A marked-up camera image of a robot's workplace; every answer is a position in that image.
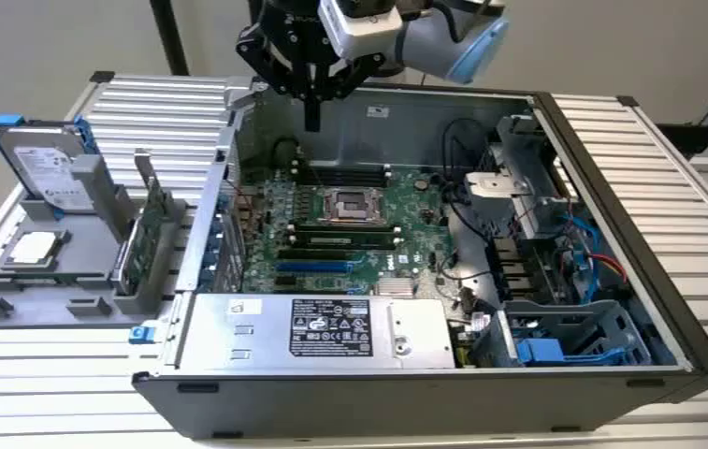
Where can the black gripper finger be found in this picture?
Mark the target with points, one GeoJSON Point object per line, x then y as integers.
{"type": "Point", "coordinates": [348, 77]}
{"type": "Point", "coordinates": [266, 65]}

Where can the graphics card with black fan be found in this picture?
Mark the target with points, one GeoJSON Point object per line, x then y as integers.
{"type": "Point", "coordinates": [141, 234]}

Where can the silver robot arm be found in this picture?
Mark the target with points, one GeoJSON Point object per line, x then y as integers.
{"type": "Point", "coordinates": [428, 47]}

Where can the black stand pole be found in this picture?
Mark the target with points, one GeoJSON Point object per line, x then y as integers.
{"type": "Point", "coordinates": [169, 37]}

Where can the black RAM slot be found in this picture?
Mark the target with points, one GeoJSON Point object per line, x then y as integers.
{"type": "Point", "coordinates": [348, 183]}
{"type": "Point", "coordinates": [348, 173]}
{"type": "Point", "coordinates": [348, 178]}
{"type": "Point", "coordinates": [348, 168]}
{"type": "Point", "coordinates": [348, 228]}

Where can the round coin battery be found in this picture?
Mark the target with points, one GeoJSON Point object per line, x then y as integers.
{"type": "Point", "coordinates": [420, 183]}

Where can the black table corner cap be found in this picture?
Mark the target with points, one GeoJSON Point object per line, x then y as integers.
{"type": "Point", "coordinates": [103, 76]}
{"type": "Point", "coordinates": [627, 100]}

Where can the CPU socket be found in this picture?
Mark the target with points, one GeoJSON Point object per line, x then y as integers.
{"type": "Point", "coordinates": [350, 204]}

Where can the blue slot latch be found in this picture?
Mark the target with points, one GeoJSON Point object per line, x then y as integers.
{"type": "Point", "coordinates": [205, 277]}
{"type": "Point", "coordinates": [209, 259]}
{"type": "Point", "coordinates": [224, 201]}
{"type": "Point", "coordinates": [216, 229]}

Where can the silver metal drive cage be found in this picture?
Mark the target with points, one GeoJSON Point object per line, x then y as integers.
{"type": "Point", "coordinates": [497, 184]}

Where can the green RAM stick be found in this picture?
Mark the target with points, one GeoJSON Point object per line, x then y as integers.
{"type": "Point", "coordinates": [47, 279]}
{"type": "Point", "coordinates": [334, 241]}

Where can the green motherboard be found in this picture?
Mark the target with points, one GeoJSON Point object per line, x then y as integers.
{"type": "Point", "coordinates": [428, 234]}

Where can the long black expansion slot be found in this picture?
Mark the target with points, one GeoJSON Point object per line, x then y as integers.
{"type": "Point", "coordinates": [320, 256]}

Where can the blue expansion slot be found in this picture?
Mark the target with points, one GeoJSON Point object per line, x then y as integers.
{"type": "Point", "coordinates": [316, 269]}

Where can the hard disk in blue carrier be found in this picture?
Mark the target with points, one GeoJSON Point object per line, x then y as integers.
{"type": "Point", "coordinates": [42, 163]}

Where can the short black expansion slot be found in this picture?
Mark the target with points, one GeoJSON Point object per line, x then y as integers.
{"type": "Point", "coordinates": [285, 281]}

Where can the small silver heatsink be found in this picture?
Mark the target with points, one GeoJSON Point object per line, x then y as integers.
{"type": "Point", "coordinates": [397, 286]}

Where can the silver CPU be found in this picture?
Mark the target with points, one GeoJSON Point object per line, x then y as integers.
{"type": "Point", "coordinates": [33, 247]}

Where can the silver power supply unit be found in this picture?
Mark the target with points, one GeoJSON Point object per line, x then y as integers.
{"type": "Point", "coordinates": [266, 337]}

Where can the grey plastic disk bay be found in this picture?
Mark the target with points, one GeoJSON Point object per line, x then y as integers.
{"type": "Point", "coordinates": [553, 311]}

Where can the blue case latch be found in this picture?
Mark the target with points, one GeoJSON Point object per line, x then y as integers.
{"type": "Point", "coordinates": [139, 335]}

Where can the grey parts rack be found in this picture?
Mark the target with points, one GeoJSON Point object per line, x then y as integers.
{"type": "Point", "coordinates": [38, 299]}

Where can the open black PC case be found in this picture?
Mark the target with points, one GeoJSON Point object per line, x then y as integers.
{"type": "Point", "coordinates": [390, 407]}

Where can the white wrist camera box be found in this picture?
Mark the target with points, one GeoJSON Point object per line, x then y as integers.
{"type": "Point", "coordinates": [360, 25]}

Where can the black bracket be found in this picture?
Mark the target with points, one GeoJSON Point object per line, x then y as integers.
{"type": "Point", "coordinates": [691, 138]}

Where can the blue plastic bracket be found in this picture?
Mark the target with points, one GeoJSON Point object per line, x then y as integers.
{"type": "Point", "coordinates": [541, 351]}

